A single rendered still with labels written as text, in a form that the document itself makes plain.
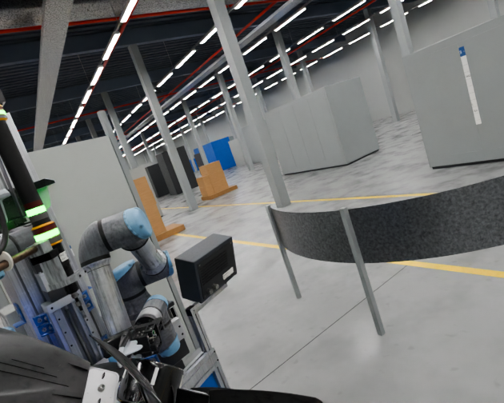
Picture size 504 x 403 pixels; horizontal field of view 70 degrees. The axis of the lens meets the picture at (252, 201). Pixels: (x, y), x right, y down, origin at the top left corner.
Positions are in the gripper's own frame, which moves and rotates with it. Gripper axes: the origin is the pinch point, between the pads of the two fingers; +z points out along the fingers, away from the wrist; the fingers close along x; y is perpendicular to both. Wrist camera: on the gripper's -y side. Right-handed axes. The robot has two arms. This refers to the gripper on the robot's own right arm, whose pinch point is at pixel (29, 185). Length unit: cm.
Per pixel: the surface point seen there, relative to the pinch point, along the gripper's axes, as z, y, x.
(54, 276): 0.2, 18.1, 3.2
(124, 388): 7.4, 42.6, 4.4
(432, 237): 59, 97, -183
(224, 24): -224, -218, -654
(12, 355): -3.6, 27.7, 13.7
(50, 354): -2.5, 31.6, 8.5
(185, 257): -26, 42, -65
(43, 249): 1.9, 12.3, 3.9
